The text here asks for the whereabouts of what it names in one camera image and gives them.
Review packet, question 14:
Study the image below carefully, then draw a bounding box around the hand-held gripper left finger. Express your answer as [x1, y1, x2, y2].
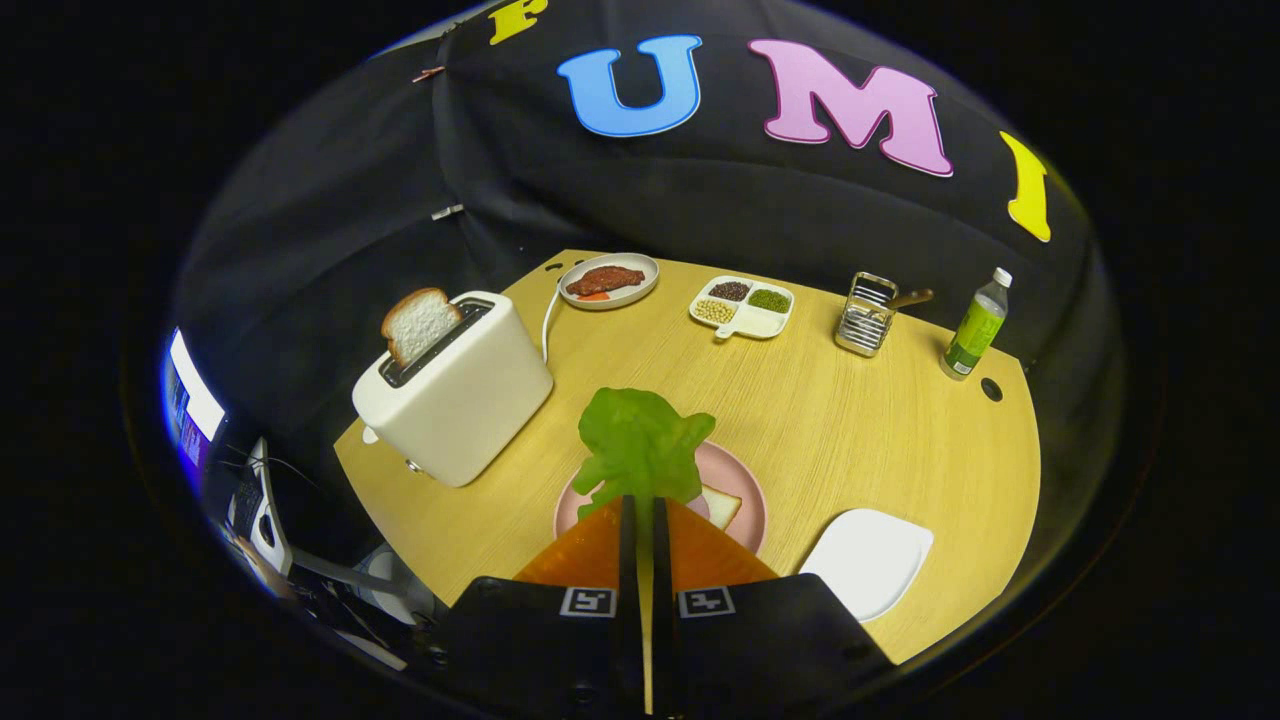
[440, 495, 641, 716]

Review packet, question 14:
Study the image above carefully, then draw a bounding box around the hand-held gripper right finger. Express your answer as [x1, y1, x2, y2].
[652, 495, 896, 716]

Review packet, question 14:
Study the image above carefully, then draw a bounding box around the green lettuce leaf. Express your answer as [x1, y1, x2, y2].
[572, 388, 717, 521]

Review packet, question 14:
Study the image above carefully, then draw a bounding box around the toasted bread slice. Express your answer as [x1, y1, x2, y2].
[380, 288, 464, 369]

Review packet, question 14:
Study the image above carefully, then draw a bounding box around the white bread slice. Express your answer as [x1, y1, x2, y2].
[695, 485, 743, 531]

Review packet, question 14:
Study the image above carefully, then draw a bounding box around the pink round plate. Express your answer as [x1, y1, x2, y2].
[553, 440, 769, 556]

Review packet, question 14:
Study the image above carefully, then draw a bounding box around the white square plate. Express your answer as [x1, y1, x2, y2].
[798, 508, 935, 623]

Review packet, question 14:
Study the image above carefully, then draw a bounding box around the white toaster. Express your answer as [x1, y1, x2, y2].
[351, 291, 555, 489]

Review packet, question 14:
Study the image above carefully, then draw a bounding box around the white divided dish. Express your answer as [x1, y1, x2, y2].
[688, 275, 796, 341]

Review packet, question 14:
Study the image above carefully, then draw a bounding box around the brown steak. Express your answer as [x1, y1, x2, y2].
[565, 265, 647, 298]

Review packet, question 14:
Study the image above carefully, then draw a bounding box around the grey round plate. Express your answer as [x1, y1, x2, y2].
[558, 252, 661, 311]

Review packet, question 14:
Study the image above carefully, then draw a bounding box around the white curved object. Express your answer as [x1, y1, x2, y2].
[245, 437, 296, 578]

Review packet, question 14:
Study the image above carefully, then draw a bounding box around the green label drink bottle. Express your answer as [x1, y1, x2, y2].
[940, 267, 1014, 382]

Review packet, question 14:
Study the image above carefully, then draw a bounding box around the lit computer monitor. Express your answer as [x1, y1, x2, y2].
[160, 327, 227, 471]

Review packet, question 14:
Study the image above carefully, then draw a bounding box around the metal wire rack holder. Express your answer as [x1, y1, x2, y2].
[835, 271, 899, 358]

